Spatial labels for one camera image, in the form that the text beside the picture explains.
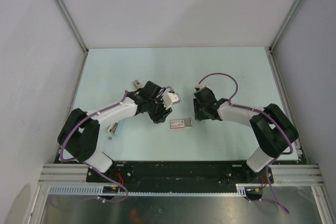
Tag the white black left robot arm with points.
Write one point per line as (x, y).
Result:
(79, 137)

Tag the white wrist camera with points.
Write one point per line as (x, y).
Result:
(170, 99)
(200, 86)

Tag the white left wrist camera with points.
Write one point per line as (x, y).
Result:
(170, 99)

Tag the red staple box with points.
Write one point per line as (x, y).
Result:
(181, 124)

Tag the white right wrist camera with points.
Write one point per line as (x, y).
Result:
(200, 86)

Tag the beige black small stapler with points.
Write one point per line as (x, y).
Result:
(138, 84)

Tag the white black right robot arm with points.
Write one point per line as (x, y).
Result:
(273, 130)

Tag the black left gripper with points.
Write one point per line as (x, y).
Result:
(161, 117)

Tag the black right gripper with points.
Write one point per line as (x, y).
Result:
(198, 116)

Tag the light blue white stapler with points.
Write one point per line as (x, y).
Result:
(116, 128)

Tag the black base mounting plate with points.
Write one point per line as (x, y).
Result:
(227, 171)

